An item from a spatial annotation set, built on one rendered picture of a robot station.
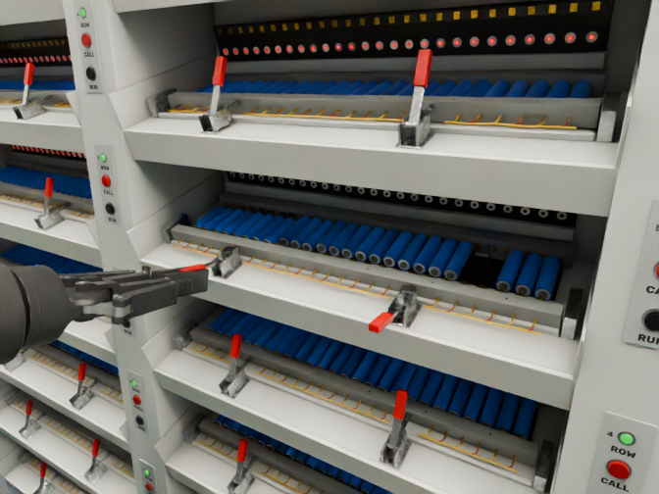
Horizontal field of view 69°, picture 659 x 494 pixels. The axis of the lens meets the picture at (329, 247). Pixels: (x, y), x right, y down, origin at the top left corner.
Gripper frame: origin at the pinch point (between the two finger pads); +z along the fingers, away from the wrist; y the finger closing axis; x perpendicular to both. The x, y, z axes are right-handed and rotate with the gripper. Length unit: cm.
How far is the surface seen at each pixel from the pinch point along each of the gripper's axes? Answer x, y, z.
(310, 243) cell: 5.7, 9.9, 13.9
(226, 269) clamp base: 1.1, 1.0, 7.1
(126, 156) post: 14.7, -15.9, 3.2
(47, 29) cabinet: 39, -64, 18
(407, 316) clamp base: 1.1, 27.7, 6.8
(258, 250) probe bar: 4.0, 4.0, 10.0
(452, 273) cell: 5.5, 30.0, 14.0
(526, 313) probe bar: 3.6, 39.1, 10.2
